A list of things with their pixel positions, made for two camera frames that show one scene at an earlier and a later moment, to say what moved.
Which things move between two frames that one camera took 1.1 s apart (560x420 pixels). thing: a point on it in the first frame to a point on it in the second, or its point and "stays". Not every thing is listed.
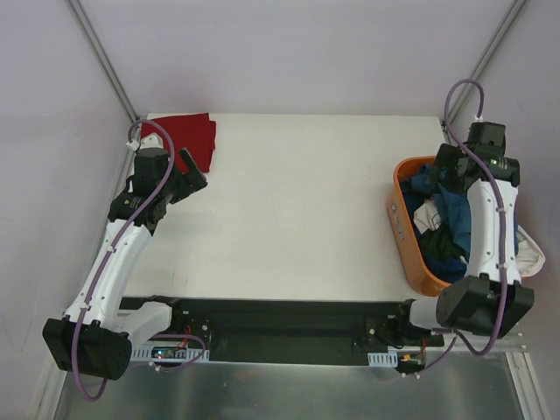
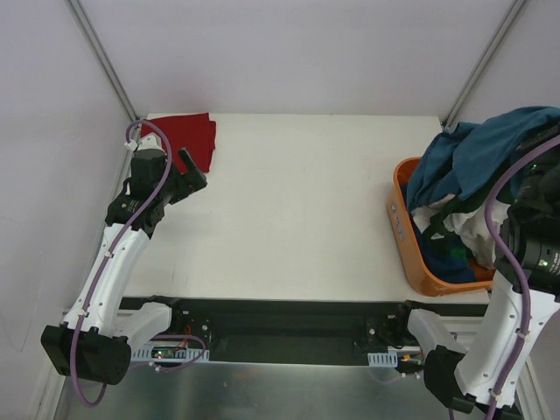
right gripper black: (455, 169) to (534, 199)
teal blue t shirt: (453, 209) to (463, 158)
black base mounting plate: (294, 332) stays
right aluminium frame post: (493, 46) stays
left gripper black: (187, 180) stays
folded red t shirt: (195, 133) stays
